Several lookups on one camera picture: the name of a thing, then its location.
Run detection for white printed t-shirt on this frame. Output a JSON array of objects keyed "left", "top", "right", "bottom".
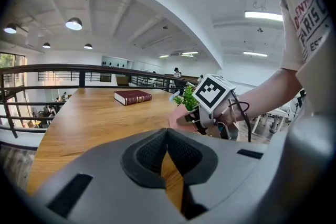
[{"left": 279, "top": 0, "right": 336, "bottom": 71}]

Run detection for pink cleaning cloth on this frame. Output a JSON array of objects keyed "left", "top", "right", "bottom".
[{"left": 167, "top": 106, "right": 190, "bottom": 131}]

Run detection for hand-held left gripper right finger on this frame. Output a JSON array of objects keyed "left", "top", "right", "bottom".
[{"left": 167, "top": 127, "right": 279, "bottom": 224}]

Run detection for flowering plant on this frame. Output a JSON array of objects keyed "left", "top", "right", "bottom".
[{"left": 170, "top": 85, "right": 201, "bottom": 111}]

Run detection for dark red book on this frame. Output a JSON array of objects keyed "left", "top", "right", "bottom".
[{"left": 113, "top": 90, "right": 153, "bottom": 106}]

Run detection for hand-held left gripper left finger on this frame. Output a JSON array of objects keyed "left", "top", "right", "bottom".
[{"left": 28, "top": 127, "right": 184, "bottom": 224}]

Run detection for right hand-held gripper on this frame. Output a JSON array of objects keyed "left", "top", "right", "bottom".
[{"left": 175, "top": 73, "right": 240, "bottom": 141}]

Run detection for black standing fan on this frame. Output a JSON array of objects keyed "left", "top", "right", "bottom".
[{"left": 288, "top": 96, "right": 303, "bottom": 116}]

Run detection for ceiling tube light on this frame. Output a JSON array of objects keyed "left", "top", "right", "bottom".
[
  {"left": 243, "top": 51, "right": 268, "bottom": 58},
  {"left": 244, "top": 10, "right": 284, "bottom": 22}
]

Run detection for person's right hand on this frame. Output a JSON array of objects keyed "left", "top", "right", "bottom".
[{"left": 213, "top": 98, "right": 237, "bottom": 127}]

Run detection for black cable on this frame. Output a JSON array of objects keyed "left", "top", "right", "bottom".
[{"left": 227, "top": 101, "right": 253, "bottom": 143}]

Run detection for person's right forearm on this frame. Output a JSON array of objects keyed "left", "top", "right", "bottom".
[{"left": 232, "top": 68, "right": 305, "bottom": 126}]

